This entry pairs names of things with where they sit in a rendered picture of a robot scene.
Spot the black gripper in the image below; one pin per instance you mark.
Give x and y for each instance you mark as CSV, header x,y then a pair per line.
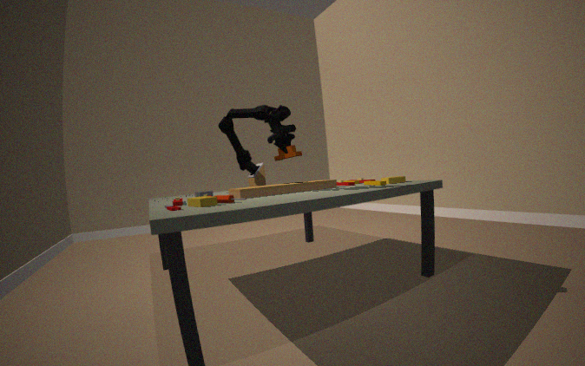
x,y
281,140

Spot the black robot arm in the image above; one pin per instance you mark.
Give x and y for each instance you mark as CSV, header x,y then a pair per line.
x,y
269,114

